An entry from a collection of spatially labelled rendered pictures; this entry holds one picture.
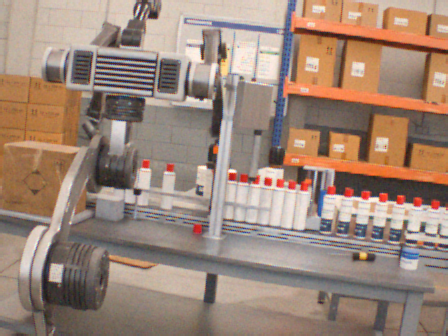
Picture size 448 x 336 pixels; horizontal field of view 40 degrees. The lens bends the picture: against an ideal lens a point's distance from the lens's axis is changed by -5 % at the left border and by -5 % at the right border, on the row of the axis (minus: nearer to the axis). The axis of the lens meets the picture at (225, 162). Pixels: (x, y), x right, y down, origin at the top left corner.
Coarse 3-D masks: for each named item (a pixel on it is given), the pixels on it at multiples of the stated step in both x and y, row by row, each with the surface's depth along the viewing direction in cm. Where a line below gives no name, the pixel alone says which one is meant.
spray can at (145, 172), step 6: (144, 162) 280; (144, 168) 281; (144, 174) 280; (150, 174) 282; (144, 180) 280; (144, 186) 281; (144, 192) 281; (138, 198) 282; (144, 198) 281; (138, 204) 282; (144, 204) 282
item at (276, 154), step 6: (270, 150) 330; (276, 150) 327; (282, 150) 327; (270, 156) 329; (276, 156) 327; (282, 156) 328; (270, 162) 328; (276, 162) 327; (282, 162) 328; (270, 168) 328; (276, 168) 328; (282, 168) 332; (270, 174) 328; (276, 174) 327; (282, 174) 330
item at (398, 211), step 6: (402, 198) 259; (396, 204) 261; (402, 204) 260; (396, 210) 259; (402, 210) 259; (396, 216) 260; (402, 216) 260; (396, 222) 260; (402, 222) 260; (390, 228) 262; (396, 228) 260; (390, 234) 261; (396, 234) 260; (390, 240) 261; (396, 240) 260
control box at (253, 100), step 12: (240, 84) 254; (252, 84) 255; (264, 84) 260; (240, 96) 254; (252, 96) 256; (264, 96) 261; (240, 108) 254; (252, 108) 257; (264, 108) 262; (240, 120) 254; (252, 120) 258; (264, 120) 263
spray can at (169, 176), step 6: (168, 168) 279; (168, 174) 278; (174, 174) 279; (168, 180) 278; (174, 180) 280; (162, 186) 280; (168, 186) 278; (162, 198) 280; (168, 198) 279; (162, 204) 280; (168, 204) 280
